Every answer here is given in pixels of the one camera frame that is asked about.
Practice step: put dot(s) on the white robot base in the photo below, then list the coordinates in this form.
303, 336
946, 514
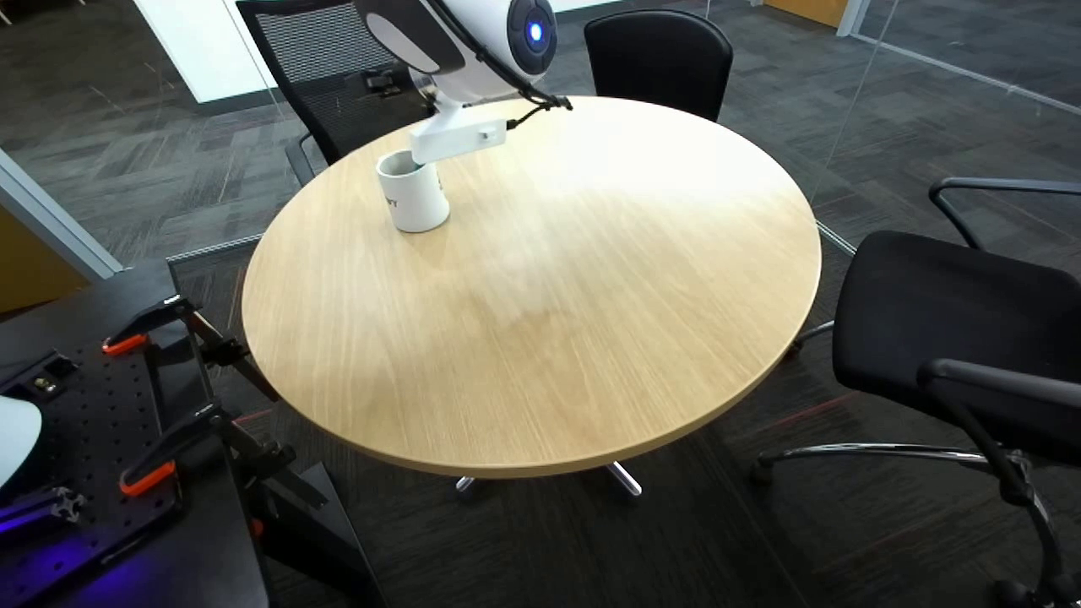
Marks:
14, 435

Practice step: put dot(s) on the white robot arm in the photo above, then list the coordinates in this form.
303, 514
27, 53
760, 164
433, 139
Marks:
459, 137

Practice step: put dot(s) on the black metal bracket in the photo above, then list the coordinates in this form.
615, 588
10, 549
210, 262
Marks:
55, 505

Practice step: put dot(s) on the black armchair chrome base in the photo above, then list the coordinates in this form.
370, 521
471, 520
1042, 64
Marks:
959, 317

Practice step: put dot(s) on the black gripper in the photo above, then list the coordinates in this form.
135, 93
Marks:
392, 84

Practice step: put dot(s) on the black perforated robot stand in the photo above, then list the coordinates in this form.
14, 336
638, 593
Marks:
102, 417

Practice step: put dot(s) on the black fabric chair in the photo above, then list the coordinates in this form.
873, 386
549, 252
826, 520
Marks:
661, 64

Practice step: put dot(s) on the black mesh office chair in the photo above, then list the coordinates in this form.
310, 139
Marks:
339, 114

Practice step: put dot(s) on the white ceramic mug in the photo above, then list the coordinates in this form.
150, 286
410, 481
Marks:
418, 203

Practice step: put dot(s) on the black connector block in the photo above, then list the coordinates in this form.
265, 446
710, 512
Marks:
45, 378

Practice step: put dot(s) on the chrome table base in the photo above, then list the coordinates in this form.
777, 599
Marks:
625, 479

